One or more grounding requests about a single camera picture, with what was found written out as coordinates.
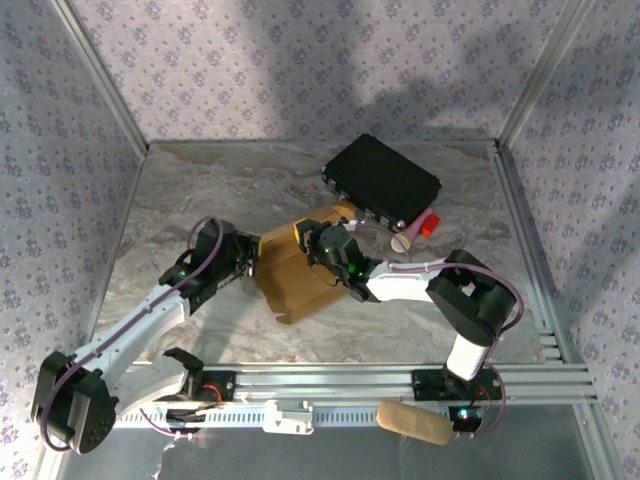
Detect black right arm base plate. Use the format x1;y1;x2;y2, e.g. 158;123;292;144
410;367;504;403

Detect aluminium left frame post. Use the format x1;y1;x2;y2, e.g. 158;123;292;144
49;0;150;154

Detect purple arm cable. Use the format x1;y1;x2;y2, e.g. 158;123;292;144
357;219;526;441
39;215;224;454

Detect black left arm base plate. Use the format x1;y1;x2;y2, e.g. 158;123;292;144
164;369;237;404

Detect aluminium frame post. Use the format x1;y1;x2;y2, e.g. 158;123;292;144
499;0;599;149
49;0;150;154

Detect black hard case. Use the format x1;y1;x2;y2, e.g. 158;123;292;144
319;133;444;232

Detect brown cardboard paper box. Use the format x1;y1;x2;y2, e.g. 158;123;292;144
253;202;359;326

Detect tan foam cushion roll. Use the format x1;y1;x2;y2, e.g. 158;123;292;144
375;399;455;446

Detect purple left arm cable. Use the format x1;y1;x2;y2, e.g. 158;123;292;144
39;215;224;454

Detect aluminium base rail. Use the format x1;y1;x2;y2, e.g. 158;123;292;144
59;364;599;406

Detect white slotted cable duct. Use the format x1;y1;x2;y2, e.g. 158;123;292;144
107;409;381;429

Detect aluminium right frame post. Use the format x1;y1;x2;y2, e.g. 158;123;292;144
499;0;599;149

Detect white plastic bracket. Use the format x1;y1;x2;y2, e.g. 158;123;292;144
263;399;315;435

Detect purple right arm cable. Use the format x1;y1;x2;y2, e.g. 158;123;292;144
357;219;526;441

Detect pink bottle with white cap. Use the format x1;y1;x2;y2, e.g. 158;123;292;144
390;209;434;252

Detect aluminium side rails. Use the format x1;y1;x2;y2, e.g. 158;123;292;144
492;142;596;371

